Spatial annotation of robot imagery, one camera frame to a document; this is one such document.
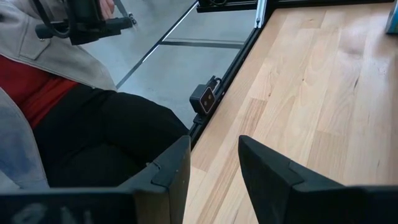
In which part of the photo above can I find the small black table-level camera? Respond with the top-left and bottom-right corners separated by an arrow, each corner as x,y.
188,76 -> 223,115

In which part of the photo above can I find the silver corner bracket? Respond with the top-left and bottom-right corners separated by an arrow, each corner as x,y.
254,0 -> 268,29

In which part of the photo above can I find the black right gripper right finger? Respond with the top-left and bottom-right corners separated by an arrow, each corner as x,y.
238,135 -> 346,224

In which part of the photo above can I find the black teleoperation leader handle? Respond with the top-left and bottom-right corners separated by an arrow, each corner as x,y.
32,0 -> 137,46

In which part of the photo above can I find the person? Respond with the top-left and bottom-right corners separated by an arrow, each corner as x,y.
0,0 -> 190,190

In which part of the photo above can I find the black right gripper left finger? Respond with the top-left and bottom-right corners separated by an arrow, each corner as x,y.
119,135 -> 192,224

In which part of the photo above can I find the person's hand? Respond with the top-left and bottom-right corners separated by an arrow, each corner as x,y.
98,0 -> 116,21

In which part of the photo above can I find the tomatoes label tin can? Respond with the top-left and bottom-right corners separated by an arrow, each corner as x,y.
385,0 -> 398,34

